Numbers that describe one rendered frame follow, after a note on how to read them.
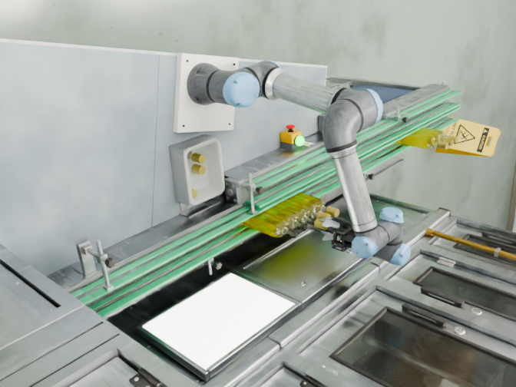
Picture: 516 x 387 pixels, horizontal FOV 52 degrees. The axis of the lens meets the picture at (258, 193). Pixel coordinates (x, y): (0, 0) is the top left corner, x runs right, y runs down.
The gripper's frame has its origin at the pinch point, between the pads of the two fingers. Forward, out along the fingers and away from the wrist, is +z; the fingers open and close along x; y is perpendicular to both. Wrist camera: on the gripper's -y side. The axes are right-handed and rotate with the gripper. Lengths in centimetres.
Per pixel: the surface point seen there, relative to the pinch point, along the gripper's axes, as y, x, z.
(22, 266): 101, -21, 24
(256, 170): 1.9, -15.4, 32.1
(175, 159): 35, -28, 40
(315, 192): -28.5, 3.2, 26.3
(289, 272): 18.2, 12.9, 2.4
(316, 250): -0.6, 12.7, 4.3
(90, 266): 78, -7, 32
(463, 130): -326, 61, 88
